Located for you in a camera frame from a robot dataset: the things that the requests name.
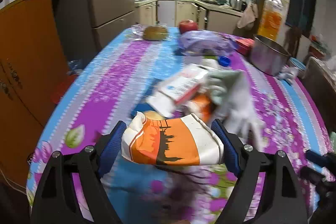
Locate white work glove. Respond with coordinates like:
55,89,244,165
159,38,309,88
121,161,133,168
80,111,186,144
201,59,265,152

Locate orange white paper bag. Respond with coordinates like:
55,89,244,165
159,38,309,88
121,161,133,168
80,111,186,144
121,112,224,166

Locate white red medicine box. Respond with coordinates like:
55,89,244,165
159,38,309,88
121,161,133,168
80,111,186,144
147,64,209,118

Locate kitchen base cabinets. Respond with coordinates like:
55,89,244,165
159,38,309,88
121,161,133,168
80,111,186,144
134,0,243,34

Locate dark wooden dining table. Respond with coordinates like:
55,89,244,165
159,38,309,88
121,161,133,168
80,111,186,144
301,57,335,134

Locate blue plastic basin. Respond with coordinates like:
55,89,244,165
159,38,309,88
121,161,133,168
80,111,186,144
288,57,306,71

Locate orange yellow wrapper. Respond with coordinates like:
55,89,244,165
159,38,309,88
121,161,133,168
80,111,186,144
186,93,217,123

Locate orange wooden cabinet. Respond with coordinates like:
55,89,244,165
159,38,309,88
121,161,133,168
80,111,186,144
1,0,68,186

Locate blue bottle cap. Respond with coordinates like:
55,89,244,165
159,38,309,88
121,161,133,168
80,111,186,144
218,56,231,67

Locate small red box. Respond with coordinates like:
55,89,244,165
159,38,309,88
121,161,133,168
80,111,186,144
235,38,255,56

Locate orange juice bottle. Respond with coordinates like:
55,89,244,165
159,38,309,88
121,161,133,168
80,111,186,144
257,0,284,41

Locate floral purple tablecloth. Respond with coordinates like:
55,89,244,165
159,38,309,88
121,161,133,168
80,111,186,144
26,27,331,223

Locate dark room window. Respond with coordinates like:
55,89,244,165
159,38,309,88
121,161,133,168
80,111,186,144
285,0,316,38

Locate purple plastic bag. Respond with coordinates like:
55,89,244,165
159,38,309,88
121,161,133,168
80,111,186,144
178,30,236,56

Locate steel electric kettle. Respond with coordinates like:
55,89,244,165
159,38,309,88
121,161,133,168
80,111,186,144
229,0,247,12

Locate red apple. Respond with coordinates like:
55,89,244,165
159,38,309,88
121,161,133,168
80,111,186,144
178,20,199,34

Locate steel pot with handle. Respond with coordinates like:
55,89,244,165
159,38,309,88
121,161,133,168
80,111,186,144
249,35,290,76

